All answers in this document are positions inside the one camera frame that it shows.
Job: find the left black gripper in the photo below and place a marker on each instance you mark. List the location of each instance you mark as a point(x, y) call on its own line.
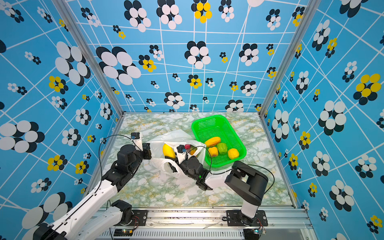
point(146, 151)

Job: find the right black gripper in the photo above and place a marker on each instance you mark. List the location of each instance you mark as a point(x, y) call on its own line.
point(173, 168)

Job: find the white plastic bag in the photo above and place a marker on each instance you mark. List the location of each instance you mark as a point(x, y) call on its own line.
point(174, 139)

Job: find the orange yellow papaya fruit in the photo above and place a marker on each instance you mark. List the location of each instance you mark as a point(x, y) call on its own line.
point(212, 142)

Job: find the green fruit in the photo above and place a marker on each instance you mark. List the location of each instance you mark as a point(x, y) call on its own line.
point(222, 148)

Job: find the yellow lemon fruit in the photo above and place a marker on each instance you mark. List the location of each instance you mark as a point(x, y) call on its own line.
point(233, 154)

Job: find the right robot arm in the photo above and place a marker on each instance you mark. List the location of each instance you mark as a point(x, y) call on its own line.
point(244, 180)

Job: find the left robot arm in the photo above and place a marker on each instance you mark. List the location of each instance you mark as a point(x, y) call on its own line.
point(79, 223)

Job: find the green plastic basket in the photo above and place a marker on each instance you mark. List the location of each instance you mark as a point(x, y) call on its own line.
point(216, 131)

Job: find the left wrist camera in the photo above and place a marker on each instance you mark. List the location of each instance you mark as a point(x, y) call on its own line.
point(137, 141)

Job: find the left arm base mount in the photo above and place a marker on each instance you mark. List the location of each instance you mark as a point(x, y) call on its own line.
point(130, 217)

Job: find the aluminium front rail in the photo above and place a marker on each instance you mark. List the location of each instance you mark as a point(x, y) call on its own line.
point(206, 223)

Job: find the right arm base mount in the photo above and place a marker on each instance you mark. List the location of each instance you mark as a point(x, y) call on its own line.
point(235, 218)

